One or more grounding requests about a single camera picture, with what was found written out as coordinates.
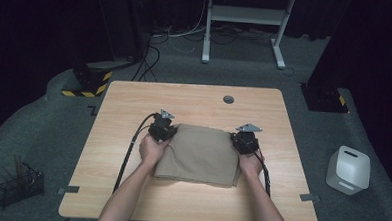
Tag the person's left hand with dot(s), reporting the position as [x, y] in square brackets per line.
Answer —
[152, 152]

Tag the black yellow striped base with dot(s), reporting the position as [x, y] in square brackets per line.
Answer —
[92, 79]

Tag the grey tape piece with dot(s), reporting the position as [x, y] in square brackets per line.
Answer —
[309, 197]
[69, 189]

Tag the person's right hand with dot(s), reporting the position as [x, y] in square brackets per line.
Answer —
[250, 164]

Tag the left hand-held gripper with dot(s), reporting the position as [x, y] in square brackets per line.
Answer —
[161, 129]

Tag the white metal stand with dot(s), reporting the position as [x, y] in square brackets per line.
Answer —
[244, 16]

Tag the white box-shaped device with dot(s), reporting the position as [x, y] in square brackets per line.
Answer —
[348, 170]

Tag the khaki shorts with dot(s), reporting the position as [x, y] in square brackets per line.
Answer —
[198, 154]

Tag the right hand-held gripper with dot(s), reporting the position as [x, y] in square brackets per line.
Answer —
[247, 141]

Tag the grey round table grommet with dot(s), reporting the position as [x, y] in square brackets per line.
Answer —
[228, 99]

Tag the black base with yellow mark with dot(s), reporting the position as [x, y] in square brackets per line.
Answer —
[323, 99]

